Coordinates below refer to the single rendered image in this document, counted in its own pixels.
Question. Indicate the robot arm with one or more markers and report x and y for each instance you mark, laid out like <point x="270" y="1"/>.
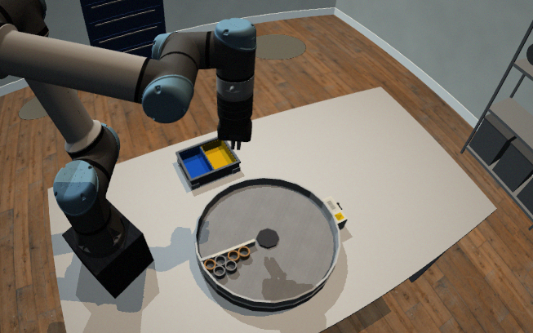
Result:
<point x="164" y="85"/>

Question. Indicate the grey round turntable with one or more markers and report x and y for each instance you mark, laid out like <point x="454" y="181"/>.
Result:
<point x="292" y="235"/>

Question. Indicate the grey metal sleeve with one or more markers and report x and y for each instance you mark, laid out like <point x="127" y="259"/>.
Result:
<point x="220" y="257"/>
<point x="231" y="262"/>
<point x="219" y="267"/>

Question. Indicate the bronze bushing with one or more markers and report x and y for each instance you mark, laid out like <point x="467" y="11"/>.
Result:
<point x="210" y="261"/>
<point x="244" y="257"/>
<point x="234" y="253"/>

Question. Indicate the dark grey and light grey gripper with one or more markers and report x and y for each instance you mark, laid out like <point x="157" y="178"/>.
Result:
<point x="234" y="106"/>

